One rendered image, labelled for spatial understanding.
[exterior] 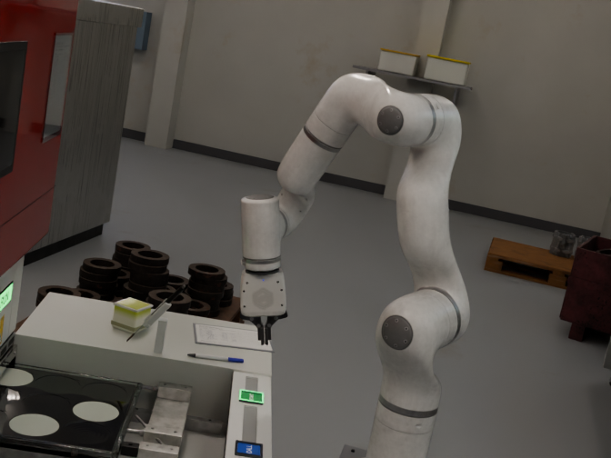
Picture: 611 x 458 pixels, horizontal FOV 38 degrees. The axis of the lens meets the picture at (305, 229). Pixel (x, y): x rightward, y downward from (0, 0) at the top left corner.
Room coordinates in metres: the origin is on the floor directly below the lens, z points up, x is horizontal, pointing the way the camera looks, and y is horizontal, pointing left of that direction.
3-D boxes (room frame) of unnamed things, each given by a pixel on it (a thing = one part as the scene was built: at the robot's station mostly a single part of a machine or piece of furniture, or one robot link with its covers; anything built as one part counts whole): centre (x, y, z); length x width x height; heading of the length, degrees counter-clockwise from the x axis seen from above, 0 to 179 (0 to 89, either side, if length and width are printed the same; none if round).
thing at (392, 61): (10.84, -0.71, 1.66); 0.45 x 0.37 x 0.25; 79
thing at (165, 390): (2.03, 0.24, 0.89); 0.08 x 0.03 x 0.03; 95
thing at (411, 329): (1.66, -0.25, 1.23); 0.19 x 0.12 x 0.24; 147
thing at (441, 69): (10.73, -1.28, 1.67); 0.50 x 0.41 x 0.28; 79
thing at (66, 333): (2.22, 0.34, 0.89); 0.62 x 0.35 x 0.14; 95
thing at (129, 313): (2.21, 0.40, 1.00); 0.07 x 0.07 x 0.07; 69
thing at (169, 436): (1.79, 0.22, 0.89); 0.08 x 0.03 x 0.03; 95
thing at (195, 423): (1.99, 0.36, 0.84); 0.50 x 0.02 x 0.03; 95
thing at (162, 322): (2.09, 0.32, 1.03); 0.06 x 0.04 x 0.13; 95
